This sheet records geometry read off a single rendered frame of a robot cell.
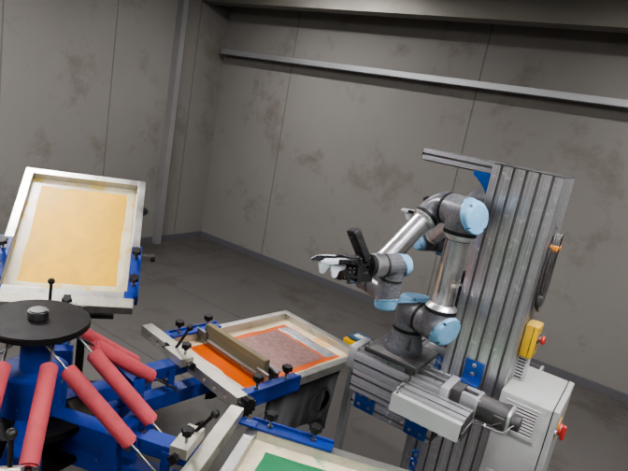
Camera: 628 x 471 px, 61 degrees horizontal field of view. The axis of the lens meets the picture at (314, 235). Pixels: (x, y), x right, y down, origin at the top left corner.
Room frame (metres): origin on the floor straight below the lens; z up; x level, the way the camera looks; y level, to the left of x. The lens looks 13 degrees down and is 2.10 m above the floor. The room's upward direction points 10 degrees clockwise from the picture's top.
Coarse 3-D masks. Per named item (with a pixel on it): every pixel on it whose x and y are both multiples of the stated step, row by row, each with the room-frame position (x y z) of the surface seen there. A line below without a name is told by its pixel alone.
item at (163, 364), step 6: (162, 360) 1.92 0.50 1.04; (168, 360) 1.93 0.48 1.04; (150, 366) 1.85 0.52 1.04; (156, 366) 1.86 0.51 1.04; (162, 366) 1.87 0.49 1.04; (168, 366) 1.88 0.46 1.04; (174, 366) 1.90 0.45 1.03; (186, 366) 1.94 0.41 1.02; (162, 372) 1.86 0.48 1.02; (180, 372) 1.93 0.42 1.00; (162, 378) 1.86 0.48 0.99
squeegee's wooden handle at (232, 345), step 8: (208, 328) 2.28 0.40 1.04; (216, 328) 2.26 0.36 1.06; (208, 336) 2.28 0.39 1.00; (216, 336) 2.24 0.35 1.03; (224, 336) 2.21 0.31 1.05; (232, 336) 2.20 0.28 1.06; (224, 344) 2.20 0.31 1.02; (232, 344) 2.17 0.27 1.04; (240, 344) 2.14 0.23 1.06; (232, 352) 2.16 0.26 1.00; (240, 352) 2.13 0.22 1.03; (248, 352) 2.10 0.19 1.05; (256, 352) 2.09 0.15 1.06; (240, 360) 2.13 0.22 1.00; (248, 360) 2.10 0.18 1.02; (256, 360) 2.06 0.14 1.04; (264, 360) 2.04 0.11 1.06; (256, 368) 2.06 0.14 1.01; (264, 368) 2.04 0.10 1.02
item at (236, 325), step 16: (240, 320) 2.56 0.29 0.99; (256, 320) 2.60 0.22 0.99; (272, 320) 2.69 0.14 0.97; (288, 320) 2.75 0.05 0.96; (304, 320) 2.72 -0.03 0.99; (192, 336) 2.30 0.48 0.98; (320, 336) 2.59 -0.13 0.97; (192, 352) 2.12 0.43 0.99; (320, 368) 2.19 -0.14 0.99; (336, 368) 2.26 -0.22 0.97
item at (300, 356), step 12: (288, 348) 2.42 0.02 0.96; (300, 348) 2.44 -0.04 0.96; (276, 360) 2.27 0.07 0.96; (288, 360) 2.29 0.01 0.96; (300, 360) 2.31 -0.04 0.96; (312, 360) 2.33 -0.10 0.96; (324, 360) 2.36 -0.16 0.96; (228, 372) 2.08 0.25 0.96; (240, 372) 2.09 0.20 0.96; (240, 384) 2.00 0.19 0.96; (252, 384) 2.01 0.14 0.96
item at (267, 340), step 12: (240, 336) 2.44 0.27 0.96; (252, 336) 2.47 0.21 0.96; (264, 336) 2.49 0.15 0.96; (276, 336) 2.52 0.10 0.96; (288, 336) 2.54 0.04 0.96; (192, 348) 2.23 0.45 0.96; (204, 348) 2.25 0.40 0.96; (252, 348) 2.34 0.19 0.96; (264, 348) 2.37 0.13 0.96; (276, 348) 2.39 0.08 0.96; (216, 360) 2.16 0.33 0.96; (228, 360) 2.18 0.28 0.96
